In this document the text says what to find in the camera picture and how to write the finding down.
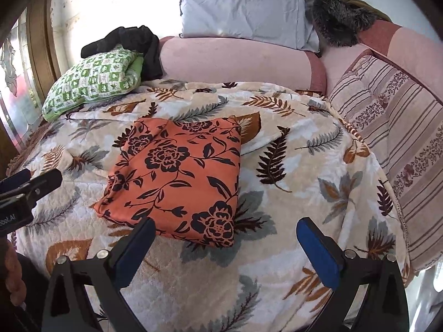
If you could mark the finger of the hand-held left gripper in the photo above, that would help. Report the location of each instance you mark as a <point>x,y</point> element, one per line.
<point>48,181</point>
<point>17,179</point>

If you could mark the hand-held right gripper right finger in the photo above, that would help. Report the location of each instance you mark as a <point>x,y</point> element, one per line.
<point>316,249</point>

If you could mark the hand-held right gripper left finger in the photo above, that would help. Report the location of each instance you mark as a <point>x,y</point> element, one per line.
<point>135,249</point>

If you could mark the orange floral shirt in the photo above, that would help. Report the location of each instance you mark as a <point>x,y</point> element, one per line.
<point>180,186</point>

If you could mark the person's left hand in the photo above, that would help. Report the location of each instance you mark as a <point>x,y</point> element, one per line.
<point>15,276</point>

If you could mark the leaf print fleece blanket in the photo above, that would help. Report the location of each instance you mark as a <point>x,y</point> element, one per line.
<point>294,186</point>

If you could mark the stained glass door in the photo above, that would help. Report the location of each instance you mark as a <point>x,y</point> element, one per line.
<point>17,103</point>

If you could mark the green checkered pillow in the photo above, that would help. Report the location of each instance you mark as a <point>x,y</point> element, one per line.
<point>93,76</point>

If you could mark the striped pink side cushion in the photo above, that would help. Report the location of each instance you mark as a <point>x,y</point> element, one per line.
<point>415,152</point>

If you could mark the black garment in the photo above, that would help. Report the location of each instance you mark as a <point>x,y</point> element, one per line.
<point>138,39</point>

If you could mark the pink upholstered headboard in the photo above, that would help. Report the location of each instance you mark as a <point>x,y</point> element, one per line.
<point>235,62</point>

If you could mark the dark furry garment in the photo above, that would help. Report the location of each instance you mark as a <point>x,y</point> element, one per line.
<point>339,20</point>

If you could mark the olive brown cloth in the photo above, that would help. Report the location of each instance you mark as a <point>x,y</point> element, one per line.
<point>377,12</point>

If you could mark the grey pillow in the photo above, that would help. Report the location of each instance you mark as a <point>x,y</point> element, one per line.
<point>242,7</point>

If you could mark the wooden door frame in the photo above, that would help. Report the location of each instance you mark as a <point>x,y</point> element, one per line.
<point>41,41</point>

